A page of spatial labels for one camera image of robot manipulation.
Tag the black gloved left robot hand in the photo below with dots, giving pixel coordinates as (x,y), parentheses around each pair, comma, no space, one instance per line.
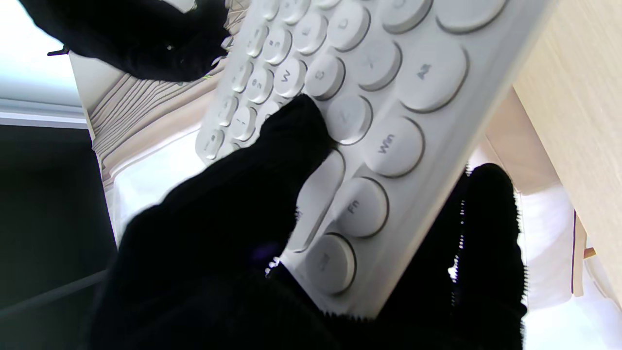
(209,253)

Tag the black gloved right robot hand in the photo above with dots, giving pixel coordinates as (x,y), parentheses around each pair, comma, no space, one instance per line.
(146,34)

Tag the cream round-key keyboard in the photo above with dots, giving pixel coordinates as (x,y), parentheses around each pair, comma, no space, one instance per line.
(427,82)

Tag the beige pleated curtain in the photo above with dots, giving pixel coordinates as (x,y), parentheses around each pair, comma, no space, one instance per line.
(131,107)

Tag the white lounge chair wooden legs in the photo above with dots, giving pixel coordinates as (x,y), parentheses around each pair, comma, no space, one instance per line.
(549,243)

